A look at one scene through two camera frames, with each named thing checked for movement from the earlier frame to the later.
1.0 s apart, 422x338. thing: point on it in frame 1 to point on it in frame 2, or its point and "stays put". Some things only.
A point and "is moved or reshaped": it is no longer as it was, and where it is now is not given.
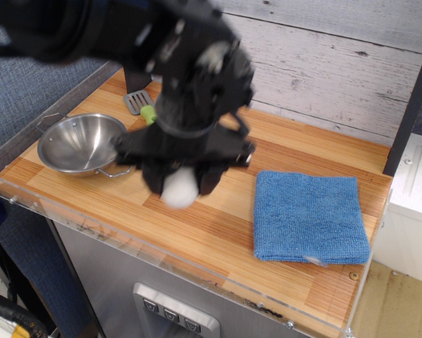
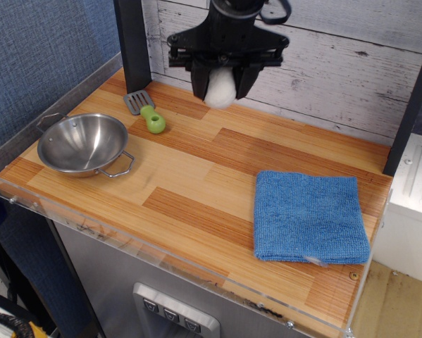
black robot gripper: [160, 147] to [230, 38]
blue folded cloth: [311, 218] stays put
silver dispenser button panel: [158, 315] stays put
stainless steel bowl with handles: [82, 143] stays put
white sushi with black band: [180, 189] is moved or reshaped
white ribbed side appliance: [406, 241] stays put
